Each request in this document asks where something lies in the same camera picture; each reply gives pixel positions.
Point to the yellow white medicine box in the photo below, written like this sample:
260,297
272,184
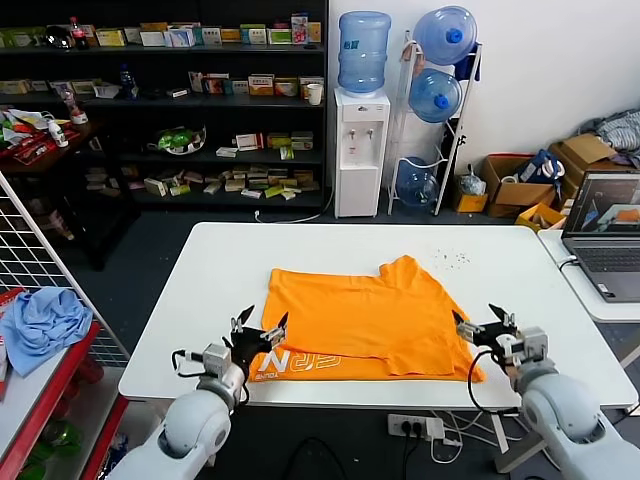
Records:
230,36

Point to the small green yellow box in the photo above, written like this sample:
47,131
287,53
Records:
285,153

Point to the blue white medicine box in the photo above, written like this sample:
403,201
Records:
181,37

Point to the flat cream medicine box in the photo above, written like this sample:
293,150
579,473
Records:
251,194

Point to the blue water jug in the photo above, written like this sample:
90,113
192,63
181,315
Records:
440,35
430,97
415,185
364,55

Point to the white power strip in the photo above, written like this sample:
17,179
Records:
400,426

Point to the cola bottle red cap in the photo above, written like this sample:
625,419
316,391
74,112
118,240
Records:
80,37

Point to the white plastic bottle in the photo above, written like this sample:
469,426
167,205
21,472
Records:
59,135

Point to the white water dispenser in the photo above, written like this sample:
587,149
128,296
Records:
356,175

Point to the grey laptop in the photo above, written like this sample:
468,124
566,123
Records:
600,260

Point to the dark brown table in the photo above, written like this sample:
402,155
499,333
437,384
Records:
85,137

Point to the dark blue cloth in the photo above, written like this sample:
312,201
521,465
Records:
470,65

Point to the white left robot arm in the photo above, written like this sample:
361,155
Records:
195,425

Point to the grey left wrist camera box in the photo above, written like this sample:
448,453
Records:
216,359

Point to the small white side table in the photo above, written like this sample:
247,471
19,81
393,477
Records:
615,310

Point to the orange t-shirt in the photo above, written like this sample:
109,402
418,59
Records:
360,320

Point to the yellow green medicine box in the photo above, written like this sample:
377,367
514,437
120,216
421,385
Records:
279,140

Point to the blue printed bag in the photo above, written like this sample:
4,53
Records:
537,167

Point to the light blue crumpled cloth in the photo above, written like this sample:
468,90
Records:
45,325

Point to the grey clothes pile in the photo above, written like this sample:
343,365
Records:
620,130

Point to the pink blue tall box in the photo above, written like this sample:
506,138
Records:
299,30

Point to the lime green medicine box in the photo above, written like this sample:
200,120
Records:
280,192

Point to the cream orange medicine box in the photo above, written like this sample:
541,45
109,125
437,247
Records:
302,87

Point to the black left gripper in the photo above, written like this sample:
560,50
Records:
247,345

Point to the open brown cardboard box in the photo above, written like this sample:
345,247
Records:
525,192

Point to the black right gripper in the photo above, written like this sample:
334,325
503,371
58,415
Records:
495,337

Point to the white work table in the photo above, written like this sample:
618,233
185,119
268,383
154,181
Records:
550,300

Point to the orange yellow medicine box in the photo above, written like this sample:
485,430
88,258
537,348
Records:
261,86

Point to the tall brown cardboard box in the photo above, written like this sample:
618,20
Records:
585,150

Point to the green snack bag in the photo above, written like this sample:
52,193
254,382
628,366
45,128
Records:
175,140

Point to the black shelving unit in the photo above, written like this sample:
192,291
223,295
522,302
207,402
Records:
225,117

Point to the blue drink bottle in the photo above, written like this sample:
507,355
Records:
128,82

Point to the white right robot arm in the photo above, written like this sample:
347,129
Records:
565,410

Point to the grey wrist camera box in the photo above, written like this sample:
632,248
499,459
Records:
216,359
534,344

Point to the white paper cup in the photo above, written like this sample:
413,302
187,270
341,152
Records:
314,95

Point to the red white medicine box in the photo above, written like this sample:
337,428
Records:
214,86

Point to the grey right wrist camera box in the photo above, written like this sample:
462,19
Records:
534,344

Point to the white orange medicine box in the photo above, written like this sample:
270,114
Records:
286,87

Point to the pink drink bottle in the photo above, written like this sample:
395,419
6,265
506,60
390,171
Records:
71,102

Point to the white red tall box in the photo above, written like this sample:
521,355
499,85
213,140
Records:
195,82

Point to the pale yellow medicine box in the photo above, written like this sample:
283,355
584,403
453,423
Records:
14,86

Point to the white tape roll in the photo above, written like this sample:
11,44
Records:
509,179

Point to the white green medicine box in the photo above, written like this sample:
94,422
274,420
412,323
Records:
211,36
279,36
156,187
302,141

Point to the white red striped box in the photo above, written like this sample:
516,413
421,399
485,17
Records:
249,142

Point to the red white package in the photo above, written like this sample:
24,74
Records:
10,300

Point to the white teal medicine box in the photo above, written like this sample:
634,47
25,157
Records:
253,35
240,87

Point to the clear plastic bag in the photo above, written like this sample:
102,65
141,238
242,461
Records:
472,184

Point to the flat white medicine box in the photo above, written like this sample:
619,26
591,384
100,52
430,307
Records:
227,152

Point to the white jug rack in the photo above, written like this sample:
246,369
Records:
406,40

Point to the red framed shelf cart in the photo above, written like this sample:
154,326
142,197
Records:
87,345

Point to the open yellow box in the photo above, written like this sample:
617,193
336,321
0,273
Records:
525,216

